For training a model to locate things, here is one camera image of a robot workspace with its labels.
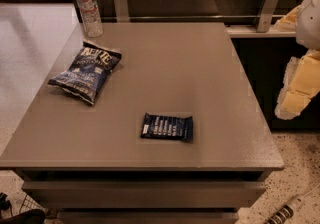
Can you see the horizontal metal rail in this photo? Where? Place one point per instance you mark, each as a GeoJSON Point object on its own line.
{"type": "Point", "coordinates": [211, 18]}

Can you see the white power strip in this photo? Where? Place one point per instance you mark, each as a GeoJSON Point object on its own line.
{"type": "Point", "coordinates": [287, 211]}

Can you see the metal bracket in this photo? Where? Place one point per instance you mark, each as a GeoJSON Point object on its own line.
{"type": "Point", "coordinates": [122, 11]}
{"type": "Point", "coordinates": [265, 15]}

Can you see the clear plastic water bottle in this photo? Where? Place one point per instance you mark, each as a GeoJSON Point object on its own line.
{"type": "Point", "coordinates": [91, 19]}

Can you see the blue rxbar blueberry bar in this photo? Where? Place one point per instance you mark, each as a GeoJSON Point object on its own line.
{"type": "Point", "coordinates": [167, 128]}

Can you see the blue kettle chips bag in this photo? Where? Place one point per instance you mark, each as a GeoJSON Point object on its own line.
{"type": "Point", "coordinates": [88, 72]}

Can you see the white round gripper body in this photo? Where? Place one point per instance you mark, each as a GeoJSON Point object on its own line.
{"type": "Point", "coordinates": [309, 21]}

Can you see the grey drawer cabinet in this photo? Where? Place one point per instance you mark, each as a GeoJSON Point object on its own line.
{"type": "Point", "coordinates": [91, 164]}

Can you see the left metal bracket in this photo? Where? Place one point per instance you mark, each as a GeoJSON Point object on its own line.
{"type": "Point", "coordinates": [122, 11]}

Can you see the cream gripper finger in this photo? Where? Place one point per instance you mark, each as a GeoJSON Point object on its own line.
{"type": "Point", "coordinates": [288, 22]}
{"type": "Point", "coordinates": [301, 83]}

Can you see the wire basket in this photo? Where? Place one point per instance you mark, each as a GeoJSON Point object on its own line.
{"type": "Point", "coordinates": [28, 204]}

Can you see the right metal bracket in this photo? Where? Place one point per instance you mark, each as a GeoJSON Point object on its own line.
{"type": "Point", "coordinates": [265, 15]}

